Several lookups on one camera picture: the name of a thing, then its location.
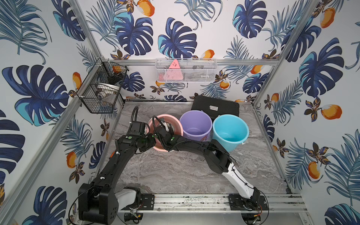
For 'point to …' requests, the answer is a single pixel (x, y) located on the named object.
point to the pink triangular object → (174, 72)
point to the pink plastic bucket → (175, 123)
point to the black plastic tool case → (214, 107)
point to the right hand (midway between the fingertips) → (165, 128)
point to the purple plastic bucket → (196, 125)
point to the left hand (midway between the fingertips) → (156, 144)
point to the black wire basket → (98, 93)
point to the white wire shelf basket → (186, 70)
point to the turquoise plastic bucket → (230, 130)
